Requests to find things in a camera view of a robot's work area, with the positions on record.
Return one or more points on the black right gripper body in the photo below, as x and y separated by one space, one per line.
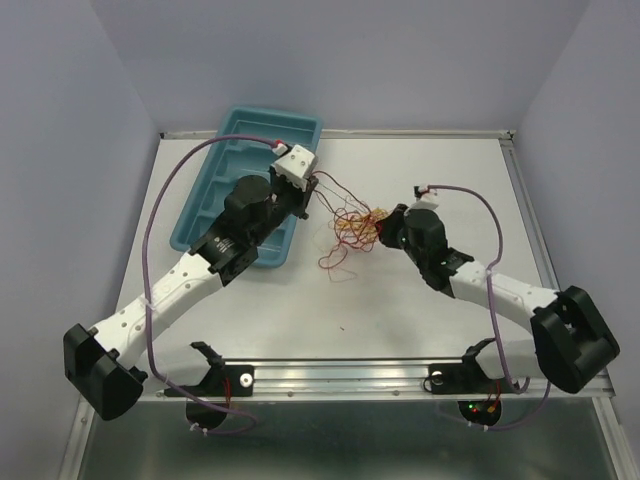
393 234

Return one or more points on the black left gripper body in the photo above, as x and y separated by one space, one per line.
286 198

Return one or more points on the teal plastic compartment tray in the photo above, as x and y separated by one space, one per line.
226 162

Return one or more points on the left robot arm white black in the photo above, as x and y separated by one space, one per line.
100 361

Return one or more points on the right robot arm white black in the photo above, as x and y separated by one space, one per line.
569 341

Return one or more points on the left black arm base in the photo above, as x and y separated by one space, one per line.
209 400

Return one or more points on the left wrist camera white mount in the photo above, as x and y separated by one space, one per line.
294 163

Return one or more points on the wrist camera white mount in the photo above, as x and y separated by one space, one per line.
426 197
294 163

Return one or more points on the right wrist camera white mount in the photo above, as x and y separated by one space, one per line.
426 197

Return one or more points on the aluminium mounting rail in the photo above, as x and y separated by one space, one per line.
273 381

